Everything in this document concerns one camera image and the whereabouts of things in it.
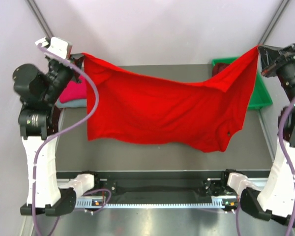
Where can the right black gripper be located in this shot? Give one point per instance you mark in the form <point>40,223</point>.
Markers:
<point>268,56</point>

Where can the aluminium frame rail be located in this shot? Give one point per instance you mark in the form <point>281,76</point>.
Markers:
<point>187,185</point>

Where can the corner aluminium post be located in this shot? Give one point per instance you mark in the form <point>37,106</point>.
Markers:
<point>283,4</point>
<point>40,18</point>

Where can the bright red t-shirt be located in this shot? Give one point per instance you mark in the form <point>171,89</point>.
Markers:
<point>142,109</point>

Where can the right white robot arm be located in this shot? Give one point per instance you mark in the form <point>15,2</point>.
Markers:
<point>276,201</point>

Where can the slotted cable duct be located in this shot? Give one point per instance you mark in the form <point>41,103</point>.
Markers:
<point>213,203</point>

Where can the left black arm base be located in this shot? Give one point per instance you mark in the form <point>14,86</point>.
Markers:
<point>107,180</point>

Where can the left corner aluminium post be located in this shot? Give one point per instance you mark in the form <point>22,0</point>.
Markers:
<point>40,18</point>

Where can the right corner aluminium post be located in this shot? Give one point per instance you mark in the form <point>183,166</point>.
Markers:
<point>283,4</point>

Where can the dark red t-shirt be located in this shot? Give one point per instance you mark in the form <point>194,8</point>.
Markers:
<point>218,68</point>

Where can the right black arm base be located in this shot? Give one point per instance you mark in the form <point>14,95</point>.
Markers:
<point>214,183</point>

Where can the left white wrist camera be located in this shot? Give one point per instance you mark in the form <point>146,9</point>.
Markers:
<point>54,47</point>

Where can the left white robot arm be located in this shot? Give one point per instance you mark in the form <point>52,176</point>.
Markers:
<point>38,121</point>

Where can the folded grey-blue t-shirt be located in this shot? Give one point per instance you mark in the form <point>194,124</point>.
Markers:
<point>79,103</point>

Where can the green plastic bin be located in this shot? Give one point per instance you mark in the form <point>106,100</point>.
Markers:
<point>260,97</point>

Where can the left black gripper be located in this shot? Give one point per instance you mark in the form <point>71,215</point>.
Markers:
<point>76,60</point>

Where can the folded pink t-shirt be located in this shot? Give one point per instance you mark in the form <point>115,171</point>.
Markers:
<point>74,91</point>

